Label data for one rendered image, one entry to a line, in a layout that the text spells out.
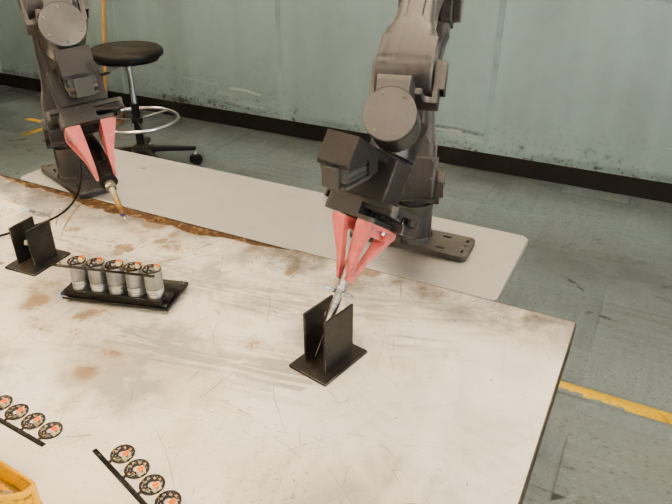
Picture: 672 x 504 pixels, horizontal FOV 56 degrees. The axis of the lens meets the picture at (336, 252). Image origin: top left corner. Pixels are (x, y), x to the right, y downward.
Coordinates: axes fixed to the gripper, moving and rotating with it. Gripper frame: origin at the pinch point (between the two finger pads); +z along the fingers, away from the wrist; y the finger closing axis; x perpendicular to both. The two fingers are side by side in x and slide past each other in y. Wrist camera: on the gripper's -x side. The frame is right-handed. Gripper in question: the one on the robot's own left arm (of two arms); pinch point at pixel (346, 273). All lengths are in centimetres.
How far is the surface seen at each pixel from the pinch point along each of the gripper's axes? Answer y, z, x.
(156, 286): -24.8, 11.2, -4.2
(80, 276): -34.8, 13.9, -8.6
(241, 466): 3.8, 21.2, -12.0
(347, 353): 1.6, 9.3, 4.1
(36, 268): -48, 17, -6
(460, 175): -100, -54, 234
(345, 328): 1.6, 6.2, 1.5
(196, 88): -275, -58, 205
